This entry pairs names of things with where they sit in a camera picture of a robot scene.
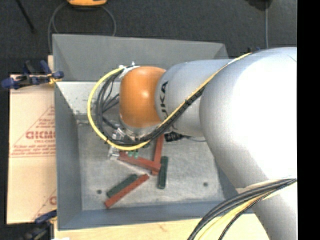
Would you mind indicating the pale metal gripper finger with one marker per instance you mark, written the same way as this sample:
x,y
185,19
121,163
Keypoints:
x,y
113,153

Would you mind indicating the red-brown flat block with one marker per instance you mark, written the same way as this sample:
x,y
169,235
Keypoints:
x,y
158,150
126,191
140,162

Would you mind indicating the dark green flat block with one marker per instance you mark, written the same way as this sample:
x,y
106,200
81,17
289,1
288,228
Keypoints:
x,y
121,185
163,172

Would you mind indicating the grey metal bin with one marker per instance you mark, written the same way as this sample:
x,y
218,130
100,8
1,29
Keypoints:
x,y
75,159

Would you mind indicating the brown cardboard board red print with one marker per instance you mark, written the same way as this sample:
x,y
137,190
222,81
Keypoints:
x,y
30,174

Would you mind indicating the black cylinder on white bracket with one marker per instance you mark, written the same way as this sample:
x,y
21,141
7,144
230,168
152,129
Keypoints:
x,y
173,136

